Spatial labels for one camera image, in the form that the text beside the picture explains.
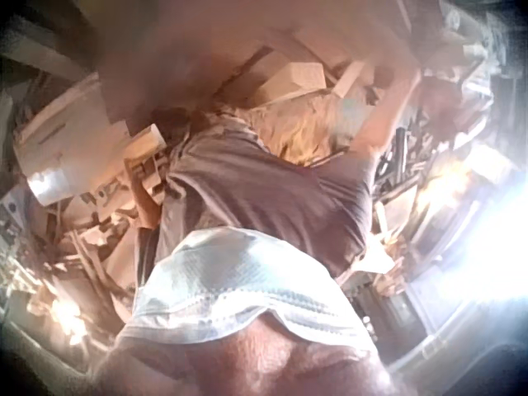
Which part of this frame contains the heap of yellow wood shavings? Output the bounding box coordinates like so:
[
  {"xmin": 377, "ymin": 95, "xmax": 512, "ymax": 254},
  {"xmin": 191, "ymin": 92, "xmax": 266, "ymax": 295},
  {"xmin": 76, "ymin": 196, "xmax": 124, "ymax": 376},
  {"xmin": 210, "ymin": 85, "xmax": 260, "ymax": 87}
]
[{"xmin": 250, "ymin": 92, "xmax": 356, "ymax": 167}]

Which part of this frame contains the light wooden block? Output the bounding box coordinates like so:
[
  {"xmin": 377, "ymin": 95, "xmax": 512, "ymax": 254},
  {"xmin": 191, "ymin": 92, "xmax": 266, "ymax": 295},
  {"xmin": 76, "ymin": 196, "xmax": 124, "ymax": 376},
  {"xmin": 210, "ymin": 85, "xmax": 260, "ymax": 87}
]
[{"xmin": 256, "ymin": 60, "xmax": 328, "ymax": 105}]

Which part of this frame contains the heap of dark tools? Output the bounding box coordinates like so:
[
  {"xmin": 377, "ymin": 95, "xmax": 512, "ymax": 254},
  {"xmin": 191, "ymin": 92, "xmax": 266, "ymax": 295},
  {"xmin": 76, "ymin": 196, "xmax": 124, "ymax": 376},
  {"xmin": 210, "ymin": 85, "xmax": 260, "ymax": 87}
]
[{"xmin": 370, "ymin": 123, "xmax": 439, "ymax": 201}]

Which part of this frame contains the pale wooden plank piece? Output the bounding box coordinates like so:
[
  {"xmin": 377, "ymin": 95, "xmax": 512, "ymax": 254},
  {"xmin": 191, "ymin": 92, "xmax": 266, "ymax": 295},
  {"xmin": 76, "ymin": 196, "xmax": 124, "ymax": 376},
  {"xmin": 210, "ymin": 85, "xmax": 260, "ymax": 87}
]
[{"xmin": 332, "ymin": 61, "xmax": 366, "ymax": 100}]

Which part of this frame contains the heap of wood scraps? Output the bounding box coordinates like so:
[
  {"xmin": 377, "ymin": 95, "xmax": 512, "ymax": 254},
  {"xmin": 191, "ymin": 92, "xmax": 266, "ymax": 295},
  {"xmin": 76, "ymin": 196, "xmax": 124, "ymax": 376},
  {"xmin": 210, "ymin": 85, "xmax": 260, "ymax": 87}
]
[{"xmin": 39, "ymin": 193, "xmax": 163, "ymax": 298}]

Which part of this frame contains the large white plastic container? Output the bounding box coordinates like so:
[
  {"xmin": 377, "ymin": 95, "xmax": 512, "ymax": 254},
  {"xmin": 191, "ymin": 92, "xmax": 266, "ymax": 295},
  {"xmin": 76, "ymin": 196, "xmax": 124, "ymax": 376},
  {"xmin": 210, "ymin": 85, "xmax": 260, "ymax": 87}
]
[{"xmin": 14, "ymin": 78, "xmax": 167, "ymax": 207}]

